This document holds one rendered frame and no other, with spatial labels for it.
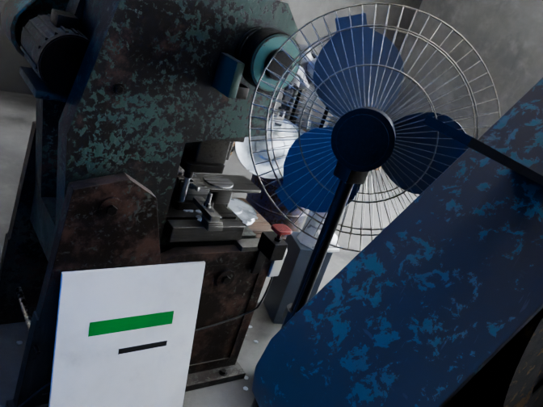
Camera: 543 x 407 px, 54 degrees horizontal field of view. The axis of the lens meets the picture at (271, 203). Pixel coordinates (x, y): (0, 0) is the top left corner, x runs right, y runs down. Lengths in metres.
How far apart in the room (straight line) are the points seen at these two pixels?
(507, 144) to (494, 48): 6.05
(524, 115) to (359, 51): 0.67
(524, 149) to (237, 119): 1.28
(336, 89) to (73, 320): 1.09
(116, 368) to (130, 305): 0.23
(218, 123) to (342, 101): 0.62
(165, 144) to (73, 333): 0.66
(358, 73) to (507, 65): 5.33
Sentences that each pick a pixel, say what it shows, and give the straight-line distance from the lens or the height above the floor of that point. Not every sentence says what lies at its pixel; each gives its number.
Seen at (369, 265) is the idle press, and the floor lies 1.31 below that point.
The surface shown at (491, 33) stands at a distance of 6.76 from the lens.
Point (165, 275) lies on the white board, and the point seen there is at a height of 0.55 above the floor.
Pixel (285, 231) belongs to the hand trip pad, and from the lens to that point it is 1.94.
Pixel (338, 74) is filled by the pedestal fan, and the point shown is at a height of 1.41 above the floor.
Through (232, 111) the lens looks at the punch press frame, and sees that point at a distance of 1.78.
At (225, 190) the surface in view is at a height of 0.77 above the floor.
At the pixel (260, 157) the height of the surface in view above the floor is 0.90.
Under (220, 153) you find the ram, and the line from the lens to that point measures 1.98.
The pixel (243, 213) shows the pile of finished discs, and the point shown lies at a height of 0.38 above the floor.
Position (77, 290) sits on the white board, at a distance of 1.77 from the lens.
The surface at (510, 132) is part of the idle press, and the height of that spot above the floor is 1.48.
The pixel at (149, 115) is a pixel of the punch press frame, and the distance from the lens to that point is 1.66.
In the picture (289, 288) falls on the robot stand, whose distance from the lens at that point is 2.69.
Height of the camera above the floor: 1.56
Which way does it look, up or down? 22 degrees down
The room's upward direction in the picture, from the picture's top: 19 degrees clockwise
